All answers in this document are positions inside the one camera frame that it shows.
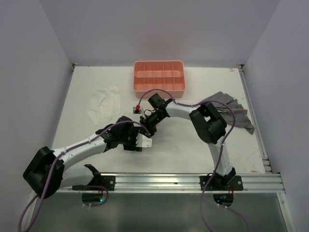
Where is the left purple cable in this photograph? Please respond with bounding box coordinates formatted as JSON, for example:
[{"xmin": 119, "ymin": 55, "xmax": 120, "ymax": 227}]
[{"xmin": 18, "ymin": 121, "xmax": 152, "ymax": 232}]

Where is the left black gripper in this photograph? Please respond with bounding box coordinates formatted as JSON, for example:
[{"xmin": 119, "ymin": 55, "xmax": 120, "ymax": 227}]
[{"xmin": 119, "ymin": 127, "xmax": 143, "ymax": 151}]

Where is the pink divided plastic tray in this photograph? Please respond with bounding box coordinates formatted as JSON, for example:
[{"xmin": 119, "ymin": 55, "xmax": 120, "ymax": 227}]
[{"xmin": 133, "ymin": 60, "xmax": 186, "ymax": 98}]

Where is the aluminium mounting rail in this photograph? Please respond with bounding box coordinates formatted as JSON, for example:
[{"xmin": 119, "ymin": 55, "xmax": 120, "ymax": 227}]
[{"xmin": 58, "ymin": 172, "xmax": 284, "ymax": 193}]

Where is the purple cable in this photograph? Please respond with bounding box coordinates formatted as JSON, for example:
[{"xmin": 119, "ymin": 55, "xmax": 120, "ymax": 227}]
[
  {"xmin": 139, "ymin": 89, "xmax": 249, "ymax": 232},
  {"xmin": 18, "ymin": 121, "xmax": 152, "ymax": 232}
]

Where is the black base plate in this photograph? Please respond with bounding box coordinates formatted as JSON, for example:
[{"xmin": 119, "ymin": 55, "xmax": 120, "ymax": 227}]
[
  {"xmin": 72, "ymin": 174, "xmax": 116, "ymax": 192},
  {"xmin": 199, "ymin": 172, "xmax": 244, "ymax": 191}
]

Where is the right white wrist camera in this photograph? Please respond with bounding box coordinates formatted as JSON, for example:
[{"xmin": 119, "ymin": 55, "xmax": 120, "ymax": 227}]
[{"xmin": 132, "ymin": 105, "xmax": 144, "ymax": 116}]

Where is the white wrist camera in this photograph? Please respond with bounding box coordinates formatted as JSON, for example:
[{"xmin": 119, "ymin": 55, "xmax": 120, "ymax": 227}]
[
  {"xmin": 136, "ymin": 133, "xmax": 153, "ymax": 148},
  {"xmin": 132, "ymin": 105, "xmax": 144, "ymax": 116}
]

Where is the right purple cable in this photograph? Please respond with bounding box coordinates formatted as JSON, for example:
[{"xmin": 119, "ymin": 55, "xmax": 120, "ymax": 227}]
[{"xmin": 139, "ymin": 89, "xmax": 249, "ymax": 232}]

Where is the grey striped underwear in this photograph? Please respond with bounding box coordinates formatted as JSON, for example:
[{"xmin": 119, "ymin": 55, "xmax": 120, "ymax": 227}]
[{"xmin": 200, "ymin": 91, "xmax": 255, "ymax": 135}]

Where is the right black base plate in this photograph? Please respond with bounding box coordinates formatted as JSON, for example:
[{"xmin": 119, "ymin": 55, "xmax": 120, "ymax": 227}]
[{"xmin": 199, "ymin": 172, "xmax": 244, "ymax": 191}]

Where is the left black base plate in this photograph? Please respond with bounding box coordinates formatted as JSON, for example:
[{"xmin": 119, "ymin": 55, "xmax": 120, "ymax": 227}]
[{"xmin": 72, "ymin": 174, "xmax": 116, "ymax": 192}]

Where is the white underwear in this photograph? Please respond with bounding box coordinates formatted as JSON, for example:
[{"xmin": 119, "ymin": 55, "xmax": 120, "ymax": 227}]
[{"xmin": 86, "ymin": 86, "xmax": 121, "ymax": 126}]

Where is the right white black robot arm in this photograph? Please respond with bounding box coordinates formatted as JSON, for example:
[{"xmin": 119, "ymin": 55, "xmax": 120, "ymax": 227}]
[{"xmin": 140, "ymin": 93, "xmax": 236, "ymax": 190}]

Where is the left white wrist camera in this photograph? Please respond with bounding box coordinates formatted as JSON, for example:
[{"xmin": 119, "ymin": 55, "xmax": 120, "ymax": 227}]
[{"xmin": 136, "ymin": 133, "xmax": 153, "ymax": 148}]

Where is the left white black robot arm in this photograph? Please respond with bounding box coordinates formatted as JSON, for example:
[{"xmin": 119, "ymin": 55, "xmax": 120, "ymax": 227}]
[{"xmin": 23, "ymin": 116, "xmax": 150, "ymax": 199}]

